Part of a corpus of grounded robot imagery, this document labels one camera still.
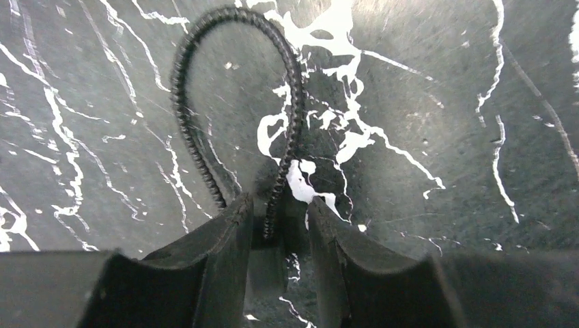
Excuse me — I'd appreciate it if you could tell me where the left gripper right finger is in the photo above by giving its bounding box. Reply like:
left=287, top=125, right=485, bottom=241
left=308, top=198, right=578, bottom=327

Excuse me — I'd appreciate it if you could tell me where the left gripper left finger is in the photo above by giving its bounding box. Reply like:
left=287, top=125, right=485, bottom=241
left=1, top=193, right=253, bottom=327

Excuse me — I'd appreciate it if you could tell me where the black cable loop lock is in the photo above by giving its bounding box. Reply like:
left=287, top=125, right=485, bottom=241
left=169, top=5, right=306, bottom=241

